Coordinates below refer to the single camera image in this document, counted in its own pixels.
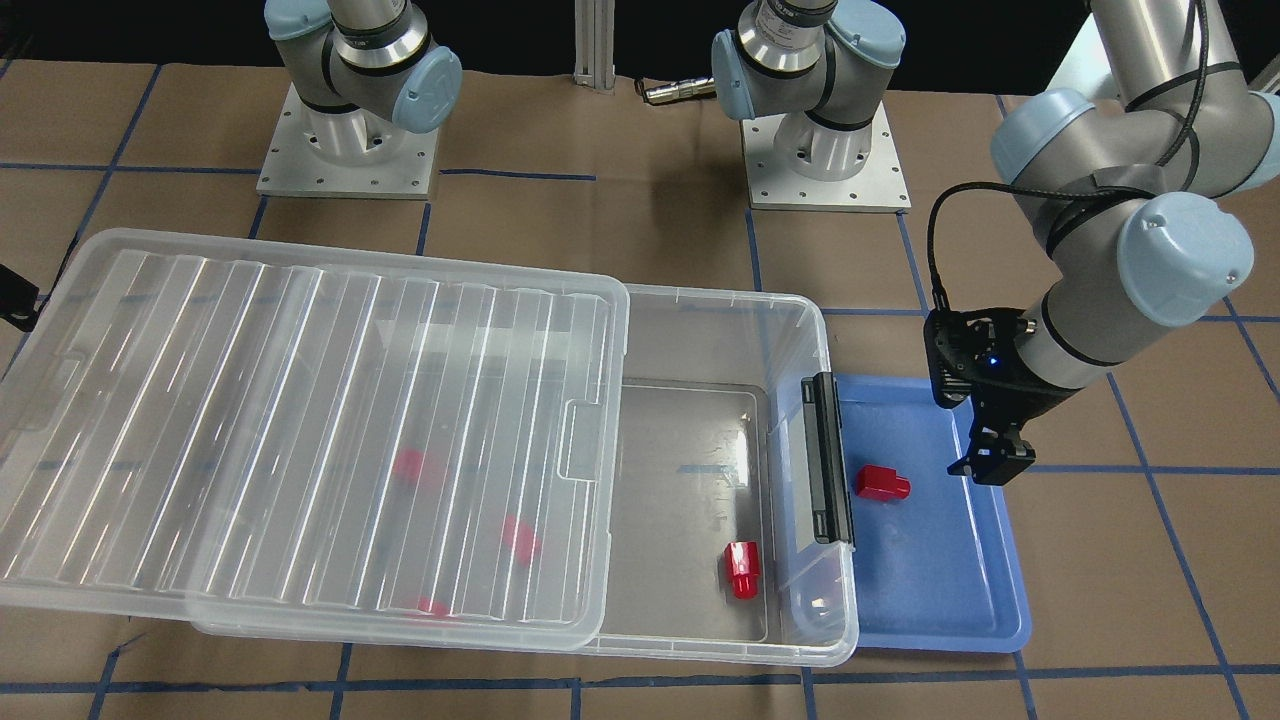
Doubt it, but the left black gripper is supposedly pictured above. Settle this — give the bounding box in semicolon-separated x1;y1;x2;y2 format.
924;307;1076;487

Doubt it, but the red block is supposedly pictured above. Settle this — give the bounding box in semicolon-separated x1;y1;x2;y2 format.
854;464;911;502
723;541;762;601
500;515;541;568
390;447;448;489
416;596;452;618

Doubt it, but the clear plastic storage box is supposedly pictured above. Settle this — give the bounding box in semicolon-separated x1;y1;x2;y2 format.
186;275;858;665

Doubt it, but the clear plastic box lid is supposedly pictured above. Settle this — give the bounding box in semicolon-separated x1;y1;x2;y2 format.
1;228;630;651

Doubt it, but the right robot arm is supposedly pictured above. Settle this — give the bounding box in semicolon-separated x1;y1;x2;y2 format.
262;1;463;167

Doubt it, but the blue plastic tray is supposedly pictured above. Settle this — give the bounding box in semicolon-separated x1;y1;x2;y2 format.
837;374;1032;653

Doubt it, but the red block under lid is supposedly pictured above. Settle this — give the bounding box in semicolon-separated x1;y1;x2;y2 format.
416;596;452;618
500;515;541;568
390;447;448;489

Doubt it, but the black box latch handle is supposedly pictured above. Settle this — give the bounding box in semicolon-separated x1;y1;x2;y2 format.
801;372;855;544

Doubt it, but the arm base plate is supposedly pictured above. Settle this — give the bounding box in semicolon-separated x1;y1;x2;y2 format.
740;104;913;213
256;86;442;200

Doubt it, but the silver cable connector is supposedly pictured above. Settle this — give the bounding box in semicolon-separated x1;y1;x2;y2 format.
635;78;716;106

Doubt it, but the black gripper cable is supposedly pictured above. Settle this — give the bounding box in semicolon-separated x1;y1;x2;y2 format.
927;0;1244;313

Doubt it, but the aluminium frame post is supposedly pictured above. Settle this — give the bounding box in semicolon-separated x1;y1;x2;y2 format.
572;0;616;94

